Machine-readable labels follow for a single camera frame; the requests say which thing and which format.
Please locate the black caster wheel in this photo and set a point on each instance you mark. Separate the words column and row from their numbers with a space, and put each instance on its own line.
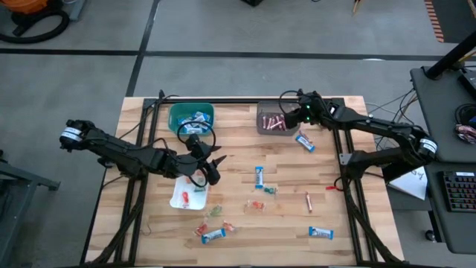
column 430, row 235

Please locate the black desk device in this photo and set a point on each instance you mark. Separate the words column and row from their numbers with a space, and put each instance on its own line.
column 469, row 83

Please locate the white plastic bin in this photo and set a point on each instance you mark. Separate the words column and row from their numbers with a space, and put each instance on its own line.
column 193, row 203

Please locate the black diagonal pole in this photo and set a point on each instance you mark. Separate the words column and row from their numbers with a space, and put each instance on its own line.
column 446, row 59

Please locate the grey metal bracket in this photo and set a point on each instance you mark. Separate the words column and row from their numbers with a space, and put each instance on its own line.
column 345, row 159

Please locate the black floor mat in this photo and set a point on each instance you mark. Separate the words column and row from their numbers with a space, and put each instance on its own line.
column 457, row 22

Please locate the green gummy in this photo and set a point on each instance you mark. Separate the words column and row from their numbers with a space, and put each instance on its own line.
column 270, row 190
column 201, row 188
column 215, row 211

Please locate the orange vacuum cleaner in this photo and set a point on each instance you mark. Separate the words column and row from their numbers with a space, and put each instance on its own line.
column 26, row 4

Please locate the white paper sheet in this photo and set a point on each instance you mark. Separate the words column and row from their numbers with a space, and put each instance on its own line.
column 413, row 184

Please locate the grey metal cart frame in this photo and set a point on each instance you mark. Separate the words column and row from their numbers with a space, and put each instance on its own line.
column 33, row 179

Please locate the black aluminium rig frame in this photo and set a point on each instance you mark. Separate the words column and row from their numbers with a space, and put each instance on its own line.
column 241, row 100

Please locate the black backlit keyboard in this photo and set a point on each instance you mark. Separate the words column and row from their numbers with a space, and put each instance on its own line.
column 461, row 191

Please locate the red white snack packet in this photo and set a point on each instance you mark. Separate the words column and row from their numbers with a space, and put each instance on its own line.
column 276, row 126

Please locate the grey translucent plastic bin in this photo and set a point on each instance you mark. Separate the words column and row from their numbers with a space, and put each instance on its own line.
column 266, row 109

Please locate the candy wrapper pile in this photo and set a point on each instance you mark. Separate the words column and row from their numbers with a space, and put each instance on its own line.
column 465, row 133

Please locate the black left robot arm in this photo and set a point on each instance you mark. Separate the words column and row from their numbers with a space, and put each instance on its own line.
column 111, row 149

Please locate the green plastic bin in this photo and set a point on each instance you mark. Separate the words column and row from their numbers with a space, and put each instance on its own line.
column 175, row 111

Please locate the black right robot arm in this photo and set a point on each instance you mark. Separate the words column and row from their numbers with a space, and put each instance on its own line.
column 386, row 128

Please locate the grey post base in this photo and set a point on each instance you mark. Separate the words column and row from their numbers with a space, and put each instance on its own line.
column 77, row 11

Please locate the orange gummy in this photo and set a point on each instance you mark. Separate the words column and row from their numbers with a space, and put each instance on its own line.
column 256, row 204
column 228, row 226

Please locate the black side clamp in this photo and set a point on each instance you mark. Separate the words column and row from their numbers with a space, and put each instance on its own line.
column 101, row 162

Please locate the black desk beam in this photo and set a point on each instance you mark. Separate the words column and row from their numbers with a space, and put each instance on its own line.
column 396, row 173

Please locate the red gummy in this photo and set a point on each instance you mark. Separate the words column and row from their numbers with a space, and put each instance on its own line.
column 201, row 229
column 184, row 197
column 190, row 180

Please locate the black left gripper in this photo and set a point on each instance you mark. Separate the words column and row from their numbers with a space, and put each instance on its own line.
column 202, row 160

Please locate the dark grey desk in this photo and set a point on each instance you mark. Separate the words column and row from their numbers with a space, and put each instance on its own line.
column 446, row 111
column 457, row 231

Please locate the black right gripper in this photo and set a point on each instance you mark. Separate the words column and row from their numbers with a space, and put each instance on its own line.
column 310, row 113

